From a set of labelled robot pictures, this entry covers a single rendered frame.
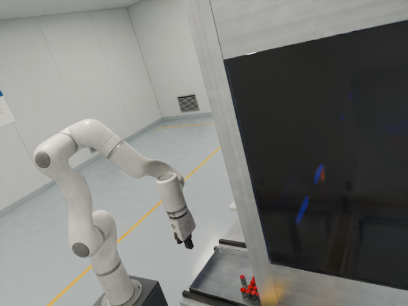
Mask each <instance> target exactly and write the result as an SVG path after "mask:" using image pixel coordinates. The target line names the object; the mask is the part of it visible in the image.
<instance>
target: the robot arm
mask: <svg viewBox="0 0 408 306"><path fill-rule="evenodd" d="M90 147H92V148H94V149H96V150H97V151H98V152H99V153H101V154H102V155H103V156H105V157H106V158H107V159H108V160H110V161H111V162H112V163H114V164H115V165H117V166H118V167H119V168H120V169H122V170H123V171H124V172H125V173H127V174H128V175H130V176H131V177H133V178H135V179H140V178H142V177H144V176H147V175H148V176H151V177H155V178H156V180H155V183H156V185H157V188H158V191H159V193H160V197H161V199H162V202H163V205H164V207H165V210H166V213H167V215H168V216H169V223H170V227H171V231H172V235H173V236H174V239H175V240H177V244H181V243H183V242H184V244H185V247H186V248H187V249H190V250H191V249H192V248H193V247H194V245H193V242H192V232H193V231H194V229H195V227H196V224H195V221H194V219H193V217H192V214H191V212H190V211H189V209H188V207H187V204H186V201H185V198H184V195H183V188H184V185H185V180H184V178H183V176H182V175H181V174H180V173H179V172H178V171H176V170H175V169H174V168H173V167H172V166H170V165H169V164H167V163H165V162H163V161H161V160H157V159H150V158H146V157H144V156H143V155H141V154H140V153H139V152H138V151H137V150H136V149H134V148H133V147H132V146H131V145H130V144H128V143H127V142H126V141H124V140H123V139H122V138H121V137H119V136H118V135H117V134H116V133H115V132H113V131H112V130H111V129H109V128H108V127H107V126H106V125H105V124H103V123H102V122H100V121H98V120H94V119H86V120H82V121H79V122H77V123H75V124H73V125H71V126H69V127H67V128H65V129H64V130H62V131H61V132H59V133H57V134H56V135H54V136H52V137H50V138H49V139H47V140H46V141H44V142H43V143H41V144H40V145H39V146H38V147H37V148H36V149H35V151H34V155H33V159H34V163H35V165H36V167H37V169H38V170H39V171H40V172H41V173H42V174H44V175H46V176H48V177H49V178H51V179H52V180H53V181H54V182H55V183H56V184H57V185H58V186H59V188H60V190H61V193H62V195H63V197H64V200H65V202H66V205H67V211H68V237H69V245H70V248H71V250H72V251H73V253H74V254H75V255H76V256H78V257H82V258H88V257H91V266H92V268H93V271H94V273H95V275H96V277H97V279H98V281H99V283H100V285H101V287H102V289H103V291H104V293H105V295H104V298H103V300H102V306H134V305H135V304H136V303H137V301H138V300H139V298H140V296H141V294H142V286H141V283H139V281H137V280H135V279H130V278H129V276H128V273H127V271H126V269H125V267H124V265H123V263H122V261H121V258H120V256H119V254H118V251H117V228H116V224H115V220H114V218H113V217H112V216H111V214H110V213H109V212H107V211H105V210H96V211H94V212H92V196H91V193H90V189H89V186H88V184H87V181H86V179H85V177H84V175H82V173H80V172H78V171H76V170H73V169H72V168H71V167H70V166H69V162H68V161H69V158H70V157H71V156H73V155H74V154H75V153H77V152H78V151H80V150H82V149H84V148H90Z"/></svg>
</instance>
